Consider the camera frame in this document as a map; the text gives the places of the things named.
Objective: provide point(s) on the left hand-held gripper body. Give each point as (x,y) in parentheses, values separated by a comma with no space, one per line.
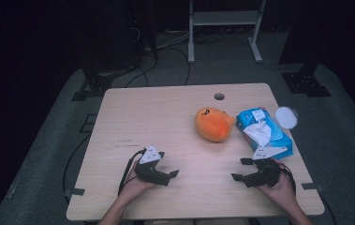
(150,173)

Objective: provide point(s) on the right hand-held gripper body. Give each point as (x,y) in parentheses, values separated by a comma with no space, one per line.
(265,175)

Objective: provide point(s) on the white wet wipe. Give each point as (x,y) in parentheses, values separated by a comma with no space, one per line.
(259,132)

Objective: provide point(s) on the blue wet wipes pack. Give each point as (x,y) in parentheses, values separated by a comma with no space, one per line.
(245,120)

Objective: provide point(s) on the orange plush toy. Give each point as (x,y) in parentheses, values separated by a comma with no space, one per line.
(212,125)

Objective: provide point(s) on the person's left hand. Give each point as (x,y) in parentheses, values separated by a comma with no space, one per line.
(133,187)

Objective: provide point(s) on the person's right hand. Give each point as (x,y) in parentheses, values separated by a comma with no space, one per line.
(283,193)

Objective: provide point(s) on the black tape strip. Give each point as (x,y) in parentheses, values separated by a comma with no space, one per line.
(75,191)
(312,186)

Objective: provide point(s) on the white round disc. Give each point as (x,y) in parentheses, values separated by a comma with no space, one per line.
(286,117)

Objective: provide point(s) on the black stand base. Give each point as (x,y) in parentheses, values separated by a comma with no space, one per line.
(92,89)
(306,84)

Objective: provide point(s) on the white metal stand frame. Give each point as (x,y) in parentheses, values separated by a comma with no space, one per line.
(225,18)

